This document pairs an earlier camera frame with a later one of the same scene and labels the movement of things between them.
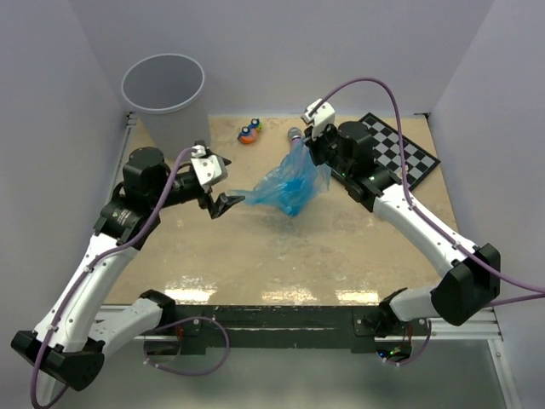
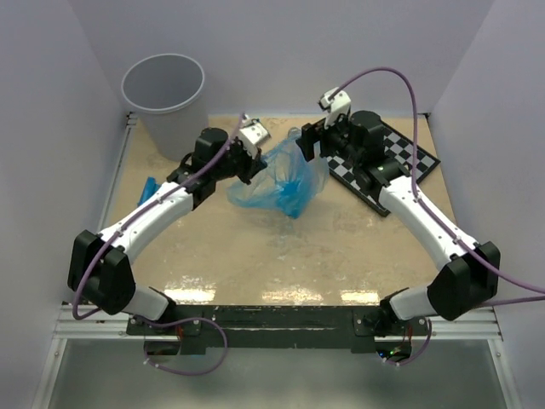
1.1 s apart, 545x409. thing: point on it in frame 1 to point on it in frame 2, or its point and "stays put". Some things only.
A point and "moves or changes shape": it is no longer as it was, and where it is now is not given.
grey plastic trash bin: (166, 89) stays put
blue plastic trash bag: (292, 186) moves or changes shape
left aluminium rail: (132, 119) stays put
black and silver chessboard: (387, 152) stays put
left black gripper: (223, 203) to (256, 164)
